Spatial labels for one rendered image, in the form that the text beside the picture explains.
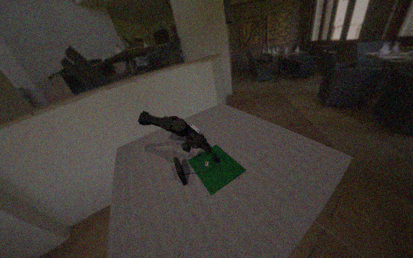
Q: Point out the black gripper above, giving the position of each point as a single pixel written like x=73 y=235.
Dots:
x=197 y=140

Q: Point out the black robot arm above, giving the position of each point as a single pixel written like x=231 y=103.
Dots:
x=172 y=124

